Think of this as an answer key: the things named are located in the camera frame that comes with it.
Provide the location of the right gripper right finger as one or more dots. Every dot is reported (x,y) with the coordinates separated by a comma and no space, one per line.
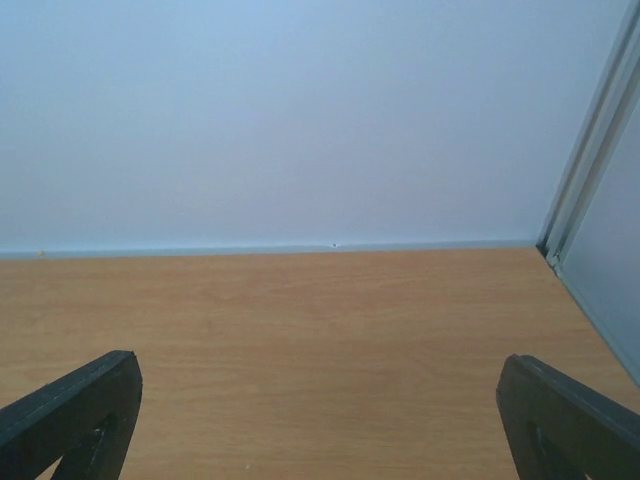
(559,428)

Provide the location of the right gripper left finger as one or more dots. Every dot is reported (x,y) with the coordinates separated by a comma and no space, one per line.
(83,422)

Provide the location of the right aluminium frame post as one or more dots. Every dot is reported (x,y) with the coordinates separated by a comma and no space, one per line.
(612,103)

